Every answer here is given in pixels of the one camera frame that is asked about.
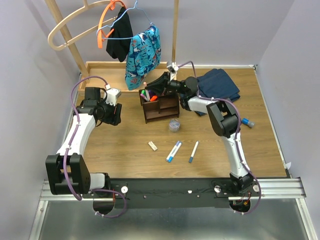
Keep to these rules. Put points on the white eraser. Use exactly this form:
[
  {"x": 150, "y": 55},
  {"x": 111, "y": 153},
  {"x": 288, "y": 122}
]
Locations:
[{"x": 152, "y": 145}]

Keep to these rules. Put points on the white marker teal cap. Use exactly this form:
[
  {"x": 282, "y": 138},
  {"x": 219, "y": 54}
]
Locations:
[{"x": 193, "y": 151}]

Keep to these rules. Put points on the dark wooden desk organizer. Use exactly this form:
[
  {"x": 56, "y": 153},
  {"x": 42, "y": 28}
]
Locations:
[{"x": 165, "y": 107}]

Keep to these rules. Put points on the white marker lavender cap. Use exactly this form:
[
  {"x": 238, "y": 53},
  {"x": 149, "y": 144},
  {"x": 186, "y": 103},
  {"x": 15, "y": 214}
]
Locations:
[{"x": 173, "y": 149}]

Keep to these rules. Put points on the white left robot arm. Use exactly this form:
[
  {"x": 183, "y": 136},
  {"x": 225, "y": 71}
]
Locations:
[{"x": 66, "y": 170}]

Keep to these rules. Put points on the wooden clothes rack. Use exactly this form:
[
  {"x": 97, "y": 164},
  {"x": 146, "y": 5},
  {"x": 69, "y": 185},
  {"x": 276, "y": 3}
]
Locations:
[{"x": 106, "y": 68}]

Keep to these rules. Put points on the wooden hanger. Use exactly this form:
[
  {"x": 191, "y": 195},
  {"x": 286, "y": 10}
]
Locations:
[{"x": 73, "y": 27}]

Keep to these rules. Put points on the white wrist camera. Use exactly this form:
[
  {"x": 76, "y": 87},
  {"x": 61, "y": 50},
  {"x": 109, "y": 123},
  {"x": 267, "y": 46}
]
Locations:
[
  {"x": 173, "y": 70},
  {"x": 111, "y": 95}
]

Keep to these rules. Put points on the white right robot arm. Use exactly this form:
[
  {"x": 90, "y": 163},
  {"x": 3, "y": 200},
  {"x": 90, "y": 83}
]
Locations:
[{"x": 225, "y": 121}]

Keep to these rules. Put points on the blue wire hanger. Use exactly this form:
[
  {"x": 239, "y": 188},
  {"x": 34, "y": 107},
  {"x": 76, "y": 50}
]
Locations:
[{"x": 121, "y": 28}]

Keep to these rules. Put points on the aluminium frame rail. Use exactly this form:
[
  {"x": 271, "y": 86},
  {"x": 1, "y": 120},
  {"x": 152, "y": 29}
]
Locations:
[{"x": 178, "y": 209}]

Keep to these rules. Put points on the white marker blue cap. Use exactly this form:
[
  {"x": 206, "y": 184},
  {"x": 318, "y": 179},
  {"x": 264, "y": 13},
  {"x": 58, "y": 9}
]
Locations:
[{"x": 174, "y": 153}]

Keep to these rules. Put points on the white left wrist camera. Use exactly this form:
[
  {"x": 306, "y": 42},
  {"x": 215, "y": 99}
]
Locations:
[{"x": 111, "y": 95}]

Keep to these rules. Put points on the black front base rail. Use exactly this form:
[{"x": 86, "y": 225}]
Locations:
[{"x": 163, "y": 193}]

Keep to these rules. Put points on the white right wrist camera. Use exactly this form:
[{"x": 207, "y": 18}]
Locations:
[{"x": 173, "y": 70}]

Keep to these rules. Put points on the blue patterned shorts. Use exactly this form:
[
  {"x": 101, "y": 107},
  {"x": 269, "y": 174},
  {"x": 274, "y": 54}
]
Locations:
[{"x": 144, "y": 55}]

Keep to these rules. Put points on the white marker magenta cap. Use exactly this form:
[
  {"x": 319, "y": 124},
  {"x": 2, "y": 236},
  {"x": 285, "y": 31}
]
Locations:
[{"x": 143, "y": 95}]

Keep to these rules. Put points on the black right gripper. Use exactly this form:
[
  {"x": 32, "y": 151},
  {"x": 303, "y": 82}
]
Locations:
[{"x": 160, "y": 86}]

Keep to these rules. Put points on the black hanging garment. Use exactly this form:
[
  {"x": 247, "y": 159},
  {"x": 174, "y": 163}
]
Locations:
[{"x": 120, "y": 39}]

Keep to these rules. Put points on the clear paper clip jar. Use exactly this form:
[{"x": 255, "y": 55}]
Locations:
[{"x": 174, "y": 125}]

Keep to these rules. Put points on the grey blue glue stick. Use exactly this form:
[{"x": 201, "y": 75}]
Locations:
[{"x": 248, "y": 123}]

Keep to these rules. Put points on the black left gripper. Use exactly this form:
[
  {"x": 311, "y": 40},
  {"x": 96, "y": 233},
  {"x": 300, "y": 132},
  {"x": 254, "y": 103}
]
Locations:
[{"x": 114, "y": 119}]

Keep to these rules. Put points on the orange plastic hanger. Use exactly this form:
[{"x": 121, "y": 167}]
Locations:
[{"x": 100, "y": 34}]

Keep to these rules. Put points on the black highlighter purple cap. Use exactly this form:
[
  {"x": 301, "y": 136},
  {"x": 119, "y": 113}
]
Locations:
[{"x": 147, "y": 95}]

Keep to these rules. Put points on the folded blue jeans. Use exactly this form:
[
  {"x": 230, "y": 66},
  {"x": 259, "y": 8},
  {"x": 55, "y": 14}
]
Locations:
[{"x": 216, "y": 83}]

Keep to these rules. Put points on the black highlighter orange cap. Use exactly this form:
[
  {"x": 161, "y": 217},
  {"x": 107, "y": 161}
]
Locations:
[{"x": 153, "y": 98}]

